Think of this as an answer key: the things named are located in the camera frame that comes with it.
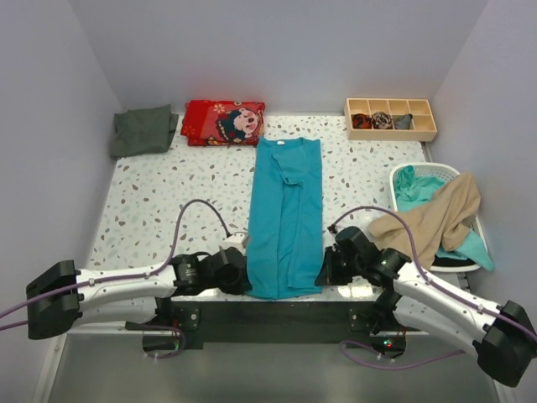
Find wooden compartment box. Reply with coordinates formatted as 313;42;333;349
344;98;437;143

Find patterned rolled sock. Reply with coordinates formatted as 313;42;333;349
372;111;394;130

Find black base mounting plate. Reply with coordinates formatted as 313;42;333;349
126;300;409;349

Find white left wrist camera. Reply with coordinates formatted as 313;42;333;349
222;232;249;254

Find teal t shirt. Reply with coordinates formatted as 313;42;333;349
247;138;324;300
394;165;496;270

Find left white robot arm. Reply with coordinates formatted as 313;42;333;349
26;248;252;340

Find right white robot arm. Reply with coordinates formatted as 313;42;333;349
316;226;536;388

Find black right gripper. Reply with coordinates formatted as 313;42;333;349
315;246;363;286

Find orange black rolled sock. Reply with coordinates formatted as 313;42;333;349
351;113;373;129

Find aluminium frame rail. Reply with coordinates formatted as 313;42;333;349
457;272;472;301

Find white plastic laundry basket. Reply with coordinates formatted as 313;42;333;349
389;162;490;274

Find red cartoon folded cloth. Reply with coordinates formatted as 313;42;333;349
180;100;265;147

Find folded grey t shirt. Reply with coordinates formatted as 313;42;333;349
109;105;179;159

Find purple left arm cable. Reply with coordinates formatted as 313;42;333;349
0;199;232;359

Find beige t shirt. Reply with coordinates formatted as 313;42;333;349
368;173;492;270

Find grey rolled sock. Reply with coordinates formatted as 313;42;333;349
394;113;413;130

